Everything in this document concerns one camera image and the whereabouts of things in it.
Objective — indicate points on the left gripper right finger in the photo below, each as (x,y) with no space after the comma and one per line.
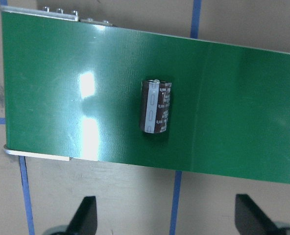
(250,219)

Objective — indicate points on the brown cylindrical capacitor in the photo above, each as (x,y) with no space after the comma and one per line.
(155,106)

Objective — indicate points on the green conveyor belt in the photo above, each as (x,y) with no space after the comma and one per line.
(101,93)

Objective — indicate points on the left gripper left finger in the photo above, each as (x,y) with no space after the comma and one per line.
(84,221)

